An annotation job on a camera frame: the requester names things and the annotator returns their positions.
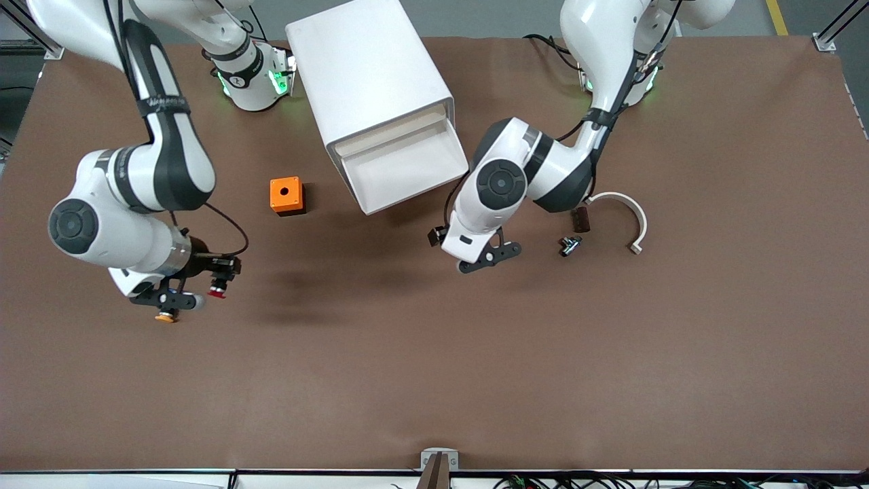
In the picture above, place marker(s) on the aluminium frame profile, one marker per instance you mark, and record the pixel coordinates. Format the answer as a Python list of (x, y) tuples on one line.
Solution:
[(53, 49), (823, 43)]

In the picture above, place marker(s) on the grey table edge bracket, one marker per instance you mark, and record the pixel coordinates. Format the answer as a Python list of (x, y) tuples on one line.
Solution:
[(428, 455)]

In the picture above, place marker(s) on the red mushroom push button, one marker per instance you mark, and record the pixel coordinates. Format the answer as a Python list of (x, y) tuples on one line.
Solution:
[(217, 293)]

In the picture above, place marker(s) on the white curved plastic piece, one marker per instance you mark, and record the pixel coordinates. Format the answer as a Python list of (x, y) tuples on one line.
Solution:
[(614, 196)]

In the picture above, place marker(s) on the orange box with hole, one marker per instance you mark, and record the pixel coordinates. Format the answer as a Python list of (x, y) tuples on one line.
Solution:
[(277, 200)]

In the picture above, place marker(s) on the orange mushroom push button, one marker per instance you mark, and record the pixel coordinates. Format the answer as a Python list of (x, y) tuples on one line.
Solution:
[(165, 318)]

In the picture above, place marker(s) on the brown rectangular block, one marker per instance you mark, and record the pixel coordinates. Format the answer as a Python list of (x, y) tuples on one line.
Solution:
[(582, 221)]

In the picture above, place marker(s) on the small metal key switch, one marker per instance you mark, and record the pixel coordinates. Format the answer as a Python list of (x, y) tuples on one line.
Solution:
[(569, 246)]

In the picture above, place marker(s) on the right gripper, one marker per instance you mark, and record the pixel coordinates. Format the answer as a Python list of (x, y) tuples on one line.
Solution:
[(200, 261)]

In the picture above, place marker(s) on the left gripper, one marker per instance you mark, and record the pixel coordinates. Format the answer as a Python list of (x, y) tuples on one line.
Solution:
[(434, 236)]

